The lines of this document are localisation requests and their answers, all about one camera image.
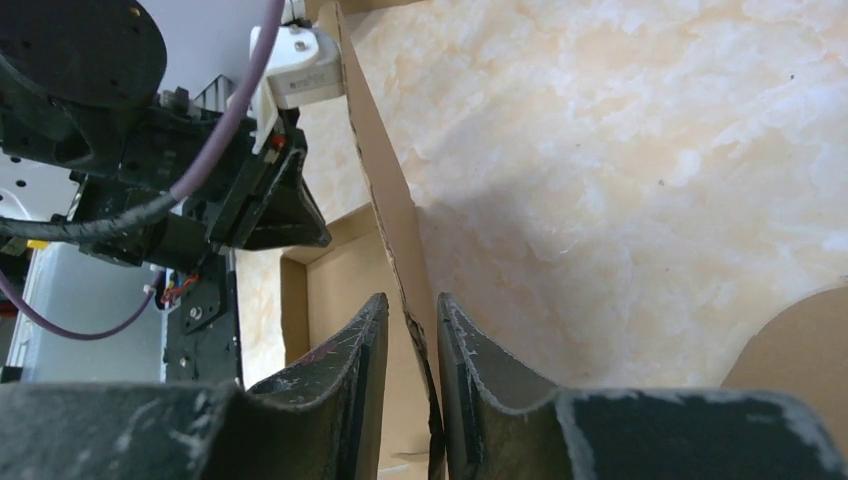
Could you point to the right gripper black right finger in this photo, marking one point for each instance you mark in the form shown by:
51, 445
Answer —
504, 420

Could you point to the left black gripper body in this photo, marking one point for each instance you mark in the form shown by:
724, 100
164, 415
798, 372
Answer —
142, 152

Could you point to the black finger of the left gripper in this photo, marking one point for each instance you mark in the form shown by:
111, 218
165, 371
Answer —
281, 211

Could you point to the large brown cardboard sheet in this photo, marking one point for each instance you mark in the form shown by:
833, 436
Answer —
803, 351

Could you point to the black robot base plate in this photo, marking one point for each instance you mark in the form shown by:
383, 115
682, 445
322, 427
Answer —
201, 324

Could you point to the brown cardboard box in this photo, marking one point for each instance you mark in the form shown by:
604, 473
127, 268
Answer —
376, 250

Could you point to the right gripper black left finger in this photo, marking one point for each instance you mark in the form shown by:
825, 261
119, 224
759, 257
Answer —
318, 418

